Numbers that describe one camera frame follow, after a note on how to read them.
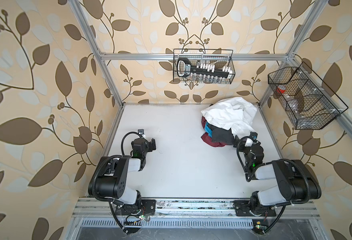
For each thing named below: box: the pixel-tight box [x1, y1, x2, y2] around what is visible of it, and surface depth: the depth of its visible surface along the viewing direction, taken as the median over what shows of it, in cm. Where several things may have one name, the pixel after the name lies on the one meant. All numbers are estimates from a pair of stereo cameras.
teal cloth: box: [204, 121, 213, 138], surface depth 100 cm
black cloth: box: [207, 124, 235, 145], surface depth 93 cm
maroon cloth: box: [201, 115, 228, 147], surface depth 99 cm
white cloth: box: [201, 96, 257, 139], surface depth 98 cm
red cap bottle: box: [276, 84, 287, 94], surface depth 89 cm
